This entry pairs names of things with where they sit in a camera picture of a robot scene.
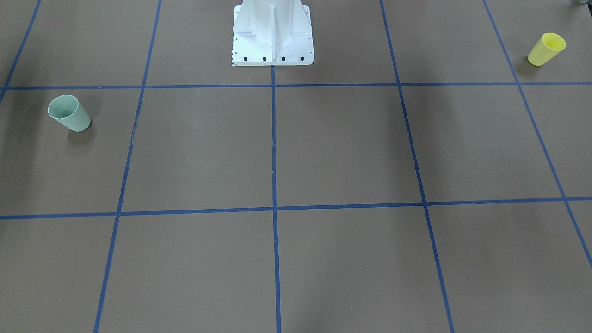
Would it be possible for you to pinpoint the yellow plastic cup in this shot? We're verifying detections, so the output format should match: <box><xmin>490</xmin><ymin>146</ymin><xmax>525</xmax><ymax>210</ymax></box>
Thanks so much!
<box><xmin>527</xmin><ymin>32</ymin><xmax>567</xmax><ymax>66</ymax></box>

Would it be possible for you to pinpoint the green plastic cup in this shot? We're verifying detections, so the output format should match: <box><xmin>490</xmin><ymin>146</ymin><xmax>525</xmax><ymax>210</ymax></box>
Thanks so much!
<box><xmin>47</xmin><ymin>94</ymin><xmax>91</xmax><ymax>132</ymax></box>

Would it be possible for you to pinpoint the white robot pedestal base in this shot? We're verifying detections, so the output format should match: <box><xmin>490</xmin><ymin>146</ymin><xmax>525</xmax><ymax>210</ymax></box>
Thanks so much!
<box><xmin>231</xmin><ymin>0</ymin><xmax>315</xmax><ymax>66</ymax></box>

